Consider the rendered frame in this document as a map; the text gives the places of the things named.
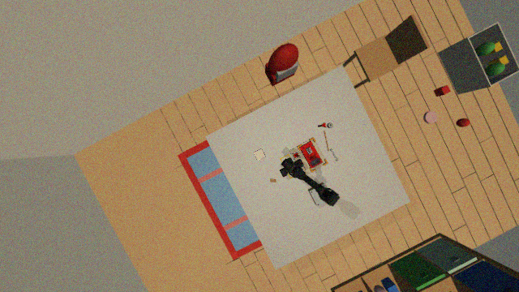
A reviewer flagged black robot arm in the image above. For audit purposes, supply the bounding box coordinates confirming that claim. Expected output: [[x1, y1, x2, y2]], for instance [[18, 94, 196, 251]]
[[281, 157, 340, 206]]

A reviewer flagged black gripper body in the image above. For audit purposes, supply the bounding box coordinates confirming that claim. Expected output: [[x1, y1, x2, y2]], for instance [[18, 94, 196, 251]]
[[280, 159, 304, 177]]

